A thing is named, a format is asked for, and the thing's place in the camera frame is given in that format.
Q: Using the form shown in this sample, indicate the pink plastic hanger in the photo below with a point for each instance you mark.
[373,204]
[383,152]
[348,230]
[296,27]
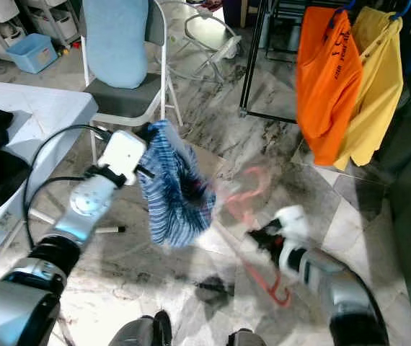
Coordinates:
[241,202]

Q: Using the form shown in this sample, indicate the blue plaid shorts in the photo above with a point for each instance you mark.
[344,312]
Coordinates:
[173,209]

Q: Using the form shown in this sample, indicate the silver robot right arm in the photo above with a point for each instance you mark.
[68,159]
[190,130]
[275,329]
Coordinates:
[342,295]

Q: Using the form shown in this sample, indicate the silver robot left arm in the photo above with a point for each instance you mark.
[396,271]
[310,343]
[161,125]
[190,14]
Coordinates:
[90,209]

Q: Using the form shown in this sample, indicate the blue plastic hanger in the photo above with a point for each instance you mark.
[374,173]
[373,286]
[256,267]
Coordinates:
[342,13]
[401,10]

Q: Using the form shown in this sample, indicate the small black floor object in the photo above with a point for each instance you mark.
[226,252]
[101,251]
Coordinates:
[210,287]

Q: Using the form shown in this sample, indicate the robot right leg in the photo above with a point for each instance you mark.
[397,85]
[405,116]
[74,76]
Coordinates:
[249,339]

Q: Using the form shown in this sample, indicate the robot leg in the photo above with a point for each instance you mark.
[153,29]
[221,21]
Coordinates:
[249,339]
[140,331]

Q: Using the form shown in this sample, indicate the robot left leg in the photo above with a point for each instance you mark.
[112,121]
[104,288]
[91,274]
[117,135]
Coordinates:
[140,331]

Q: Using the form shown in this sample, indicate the orange shirt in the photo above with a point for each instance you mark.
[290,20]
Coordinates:
[328,86]

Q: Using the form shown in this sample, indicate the black metal drying rack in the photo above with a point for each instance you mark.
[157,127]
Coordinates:
[252,65]

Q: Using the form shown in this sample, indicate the black garment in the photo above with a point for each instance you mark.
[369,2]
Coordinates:
[0,166]

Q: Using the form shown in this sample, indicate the yellow shirt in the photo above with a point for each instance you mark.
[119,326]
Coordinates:
[378,101]

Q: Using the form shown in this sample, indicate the grey white folding chair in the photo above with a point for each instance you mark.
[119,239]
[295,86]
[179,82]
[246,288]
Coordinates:
[126,101]

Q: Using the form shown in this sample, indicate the light blue pillow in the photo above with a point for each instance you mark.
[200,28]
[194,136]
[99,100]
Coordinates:
[115,43]

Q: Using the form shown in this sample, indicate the pale blue folding table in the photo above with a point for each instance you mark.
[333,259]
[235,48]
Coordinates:
[47,108]

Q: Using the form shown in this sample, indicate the blue plastic box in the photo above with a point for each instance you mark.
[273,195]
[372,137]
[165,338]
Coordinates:
[31,56]

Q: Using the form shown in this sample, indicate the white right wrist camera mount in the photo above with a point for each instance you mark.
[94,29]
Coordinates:
[292,220]

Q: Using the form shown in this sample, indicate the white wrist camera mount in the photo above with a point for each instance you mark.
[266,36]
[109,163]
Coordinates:
[292,220]
[122,155]

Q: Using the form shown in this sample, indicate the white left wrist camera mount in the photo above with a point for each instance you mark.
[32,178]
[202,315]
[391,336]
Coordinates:
[122,155]

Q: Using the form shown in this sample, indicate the white baby bouncer frame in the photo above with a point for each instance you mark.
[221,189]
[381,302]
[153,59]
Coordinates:
[216,50]

